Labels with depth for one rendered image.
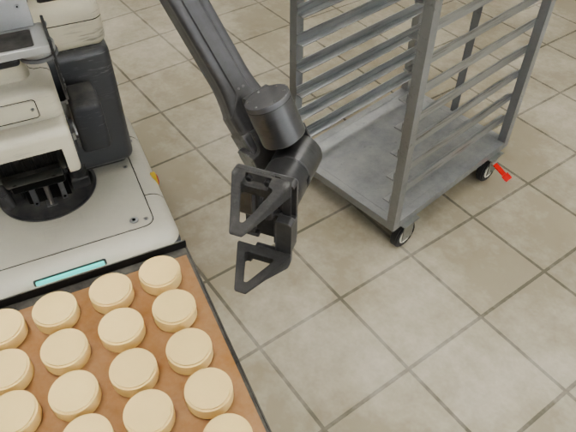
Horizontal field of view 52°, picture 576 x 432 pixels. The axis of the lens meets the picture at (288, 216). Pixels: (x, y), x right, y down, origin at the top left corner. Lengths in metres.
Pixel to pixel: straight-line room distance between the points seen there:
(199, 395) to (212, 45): 0.42
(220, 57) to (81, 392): 0.42
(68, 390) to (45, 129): 0.87
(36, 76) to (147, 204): 0.52
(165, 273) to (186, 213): 1.39
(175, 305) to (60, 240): 1.06
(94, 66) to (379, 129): 1.05
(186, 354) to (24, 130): 0.90
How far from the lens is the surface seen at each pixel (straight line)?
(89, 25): 1.64
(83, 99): 1.60
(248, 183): 0.63
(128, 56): 3.02
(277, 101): 0.69
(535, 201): 2.30
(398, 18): 2.18
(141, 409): 0.64
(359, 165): 2.05
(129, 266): 0.77
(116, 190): 1.82
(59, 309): 0.73
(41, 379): 0.71
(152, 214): 1.73
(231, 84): 0.77
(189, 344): 0.66
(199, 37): 0.77
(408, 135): 1.63
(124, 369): 0.66
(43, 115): 1.45
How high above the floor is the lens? 1.48
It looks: 46 degrees down
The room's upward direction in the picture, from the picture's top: straight up
